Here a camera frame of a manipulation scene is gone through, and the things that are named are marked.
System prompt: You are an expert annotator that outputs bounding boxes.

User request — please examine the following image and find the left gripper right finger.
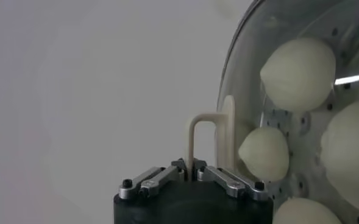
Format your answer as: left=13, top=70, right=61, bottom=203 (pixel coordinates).
left=193, top=158, right=271, bottom=202

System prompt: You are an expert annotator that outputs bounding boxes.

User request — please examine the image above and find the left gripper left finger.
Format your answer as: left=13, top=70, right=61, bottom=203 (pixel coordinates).
left=118, top=158, right=188, bottom=201

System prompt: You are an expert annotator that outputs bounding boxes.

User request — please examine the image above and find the white steamed baozi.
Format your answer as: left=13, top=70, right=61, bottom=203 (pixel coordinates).
left=272, top=197, right=343, bottom=224
left=260, top=37, right=337, bottom=114
left=320, top=99, right=359, bottom=219
left=238, top=126, right=290, bottom=183

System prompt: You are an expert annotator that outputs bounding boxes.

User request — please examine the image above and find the round glass pot lid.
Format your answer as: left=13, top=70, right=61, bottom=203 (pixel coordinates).
left=183, top=0, right=359, bottom=224

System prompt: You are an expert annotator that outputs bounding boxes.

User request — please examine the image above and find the stainless steel steamer basket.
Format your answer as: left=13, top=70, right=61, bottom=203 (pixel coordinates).
left=258, top=0, right=359, bottom=224

